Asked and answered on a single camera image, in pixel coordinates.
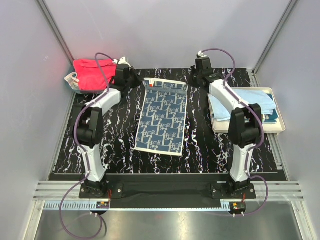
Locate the white blue patterned towel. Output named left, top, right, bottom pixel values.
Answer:
left=134, top=78, right=189, bottom=157

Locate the light blue towel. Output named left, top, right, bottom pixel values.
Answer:
left=208, top=88, right=279, bottom=123

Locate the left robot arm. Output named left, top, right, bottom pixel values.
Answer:
left=73, top=62, right=142, bottom=198

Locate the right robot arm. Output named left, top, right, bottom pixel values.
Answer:
left=188, top=56, right=264, bottom=199

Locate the red towel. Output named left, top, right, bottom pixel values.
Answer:
left=73, top=59, right=116, bottom=92

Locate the white rectangular tray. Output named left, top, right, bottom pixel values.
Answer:
left=208, top=87, right=286, bottom=134

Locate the teal round laundry basket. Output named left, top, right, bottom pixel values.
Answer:
left=70, top=66, right=107, bottom=94

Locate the teal white folded towel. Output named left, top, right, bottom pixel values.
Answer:
left=258, top=91, right=279, bottom=124

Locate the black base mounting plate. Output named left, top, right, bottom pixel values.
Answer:
left=79, top=173, right=256, bottom=210

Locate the left orange connector box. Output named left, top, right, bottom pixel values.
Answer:
left=96, top=200, right=110, bottom=210

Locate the orange connector box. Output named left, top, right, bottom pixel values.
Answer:
left=96, top=200, right=110, bottom=210
left=230, top=201, right=247, bottom=212

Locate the right orange connector box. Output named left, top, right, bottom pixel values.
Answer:
left=230, top=201, right=247, bottom=212

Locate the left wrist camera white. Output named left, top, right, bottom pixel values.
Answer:
left=112, top=56, right=132, bottom=68

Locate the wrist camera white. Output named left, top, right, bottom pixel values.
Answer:
left=196, top=51, right=209, bottom=59
left=112, top=56, right=132, bottom=68

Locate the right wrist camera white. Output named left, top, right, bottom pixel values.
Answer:
left=196, top=51, right=209, bottom=59

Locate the aluminium front rail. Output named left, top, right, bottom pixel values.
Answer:
left=33, top=181, right=304, bottom=212

